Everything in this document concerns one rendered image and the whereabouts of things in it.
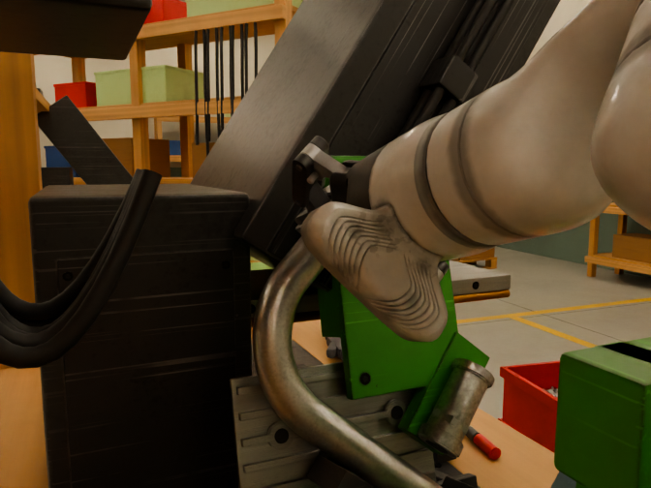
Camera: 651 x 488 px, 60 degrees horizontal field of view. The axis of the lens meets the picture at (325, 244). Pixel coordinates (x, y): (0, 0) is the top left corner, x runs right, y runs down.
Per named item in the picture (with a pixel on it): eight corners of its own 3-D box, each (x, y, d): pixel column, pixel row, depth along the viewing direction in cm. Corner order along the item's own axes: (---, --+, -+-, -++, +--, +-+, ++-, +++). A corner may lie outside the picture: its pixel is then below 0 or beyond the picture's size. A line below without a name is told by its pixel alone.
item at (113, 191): (199, 414, 83) (191, 183, 78) (261, 537, 56) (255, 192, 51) (61, 439, 76) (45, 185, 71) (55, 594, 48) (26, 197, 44)
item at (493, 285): (435, 276, 85) (436, 256, 85) (511, 298, 70) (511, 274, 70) (170, 300, 69) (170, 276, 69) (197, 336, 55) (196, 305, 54)
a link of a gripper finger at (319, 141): (329, 139, 37) (332, 190, 42) (307, 127, 37) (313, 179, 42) (304, 167, 36) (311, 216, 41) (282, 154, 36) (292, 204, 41)
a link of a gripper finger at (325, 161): (371, 164, 35) (370, 185, 37) (312, 132, 37) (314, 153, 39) (349, 190, 35) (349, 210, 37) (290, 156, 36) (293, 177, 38)
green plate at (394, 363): (416, 373, 59) (392, 176, 61) (466, 379, 51) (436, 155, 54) (314, 390, 54) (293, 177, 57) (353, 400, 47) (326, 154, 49)
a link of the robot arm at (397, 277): (289, 236, 28) (339, 213, 23) (408, 97, 32) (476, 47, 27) (411, 351, 30) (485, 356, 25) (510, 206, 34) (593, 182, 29)
